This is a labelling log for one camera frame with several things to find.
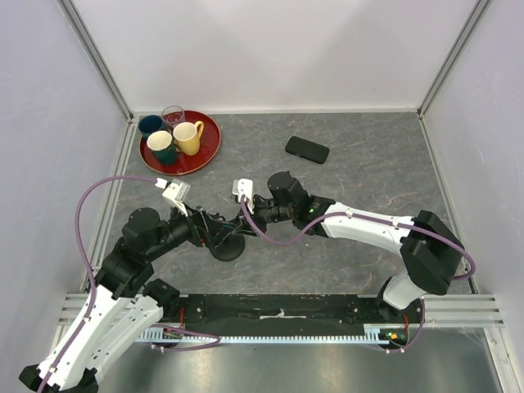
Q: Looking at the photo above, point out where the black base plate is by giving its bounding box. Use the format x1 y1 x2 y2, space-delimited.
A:
161 294 422 337

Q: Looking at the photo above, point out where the black smartphone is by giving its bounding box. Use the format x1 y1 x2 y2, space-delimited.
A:
285 136 330 164

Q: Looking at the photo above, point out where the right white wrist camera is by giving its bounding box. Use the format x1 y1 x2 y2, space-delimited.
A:
232 178 254 203

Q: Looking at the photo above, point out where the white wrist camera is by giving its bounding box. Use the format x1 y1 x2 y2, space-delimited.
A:
232 178 254 203
155 178 191 217

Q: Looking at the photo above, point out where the dark green mug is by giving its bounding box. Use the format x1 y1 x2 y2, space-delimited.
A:
147 130 178 165

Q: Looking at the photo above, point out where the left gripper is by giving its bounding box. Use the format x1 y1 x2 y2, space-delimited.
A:
146 197 237 260

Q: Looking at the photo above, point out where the blue mug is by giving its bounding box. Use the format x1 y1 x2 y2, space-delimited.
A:
138 115 165 139

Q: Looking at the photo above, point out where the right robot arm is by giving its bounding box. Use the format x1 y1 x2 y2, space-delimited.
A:
232 172 466 323

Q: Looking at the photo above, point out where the slotted cable duct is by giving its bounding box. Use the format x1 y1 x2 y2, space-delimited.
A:
135 327 409 346

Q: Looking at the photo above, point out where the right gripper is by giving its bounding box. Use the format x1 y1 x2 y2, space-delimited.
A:
233 192 296 237

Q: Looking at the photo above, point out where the clear drinking glass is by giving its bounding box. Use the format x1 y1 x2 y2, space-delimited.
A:
160 106 186 129

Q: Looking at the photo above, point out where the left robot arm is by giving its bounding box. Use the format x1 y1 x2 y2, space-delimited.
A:
19 208 246 392

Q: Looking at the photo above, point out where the yellow mug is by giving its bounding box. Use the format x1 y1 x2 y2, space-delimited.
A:
173 120 205 156

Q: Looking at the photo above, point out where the red round tray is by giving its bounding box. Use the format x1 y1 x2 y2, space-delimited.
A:
139 110 222 176

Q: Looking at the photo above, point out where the black phone stand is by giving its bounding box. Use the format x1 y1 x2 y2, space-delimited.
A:
208 234 246 262

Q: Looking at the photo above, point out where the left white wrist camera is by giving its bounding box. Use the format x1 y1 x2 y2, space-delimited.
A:
155 178 191 217

